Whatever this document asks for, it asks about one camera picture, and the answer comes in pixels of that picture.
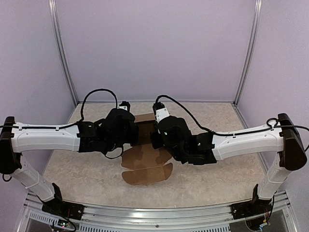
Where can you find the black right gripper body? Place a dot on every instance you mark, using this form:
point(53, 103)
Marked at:
point(155, 143)

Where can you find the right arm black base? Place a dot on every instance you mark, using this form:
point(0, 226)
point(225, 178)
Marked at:
point(253, 207)

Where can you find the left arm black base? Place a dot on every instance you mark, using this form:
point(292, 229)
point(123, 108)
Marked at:
point(57, 206)

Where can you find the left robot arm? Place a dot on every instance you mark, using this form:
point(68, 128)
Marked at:
point(104, 136)

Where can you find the left aluminium frame post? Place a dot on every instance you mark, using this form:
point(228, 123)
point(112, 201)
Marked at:
point(61, 51)

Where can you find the aluminium frame post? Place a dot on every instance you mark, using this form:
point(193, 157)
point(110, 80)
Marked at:
point(249, 51)
point(61, 51)

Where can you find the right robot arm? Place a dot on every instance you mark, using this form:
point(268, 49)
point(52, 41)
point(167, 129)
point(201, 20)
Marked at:
point(278, 135)

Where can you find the brown cardboard box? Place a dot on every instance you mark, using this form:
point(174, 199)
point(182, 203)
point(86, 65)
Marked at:
point(144, 164)

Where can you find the right aluminium frame post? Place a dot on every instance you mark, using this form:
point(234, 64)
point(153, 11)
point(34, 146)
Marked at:
point(249, 51)

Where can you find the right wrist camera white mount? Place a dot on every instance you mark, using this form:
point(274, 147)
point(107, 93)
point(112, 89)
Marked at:
point(160, 111)

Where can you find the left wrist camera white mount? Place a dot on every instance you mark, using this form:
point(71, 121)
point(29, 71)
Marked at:
point(124, 105)

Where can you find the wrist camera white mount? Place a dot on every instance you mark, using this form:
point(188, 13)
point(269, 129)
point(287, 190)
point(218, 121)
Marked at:
point(160, 111)
point(124, 105)

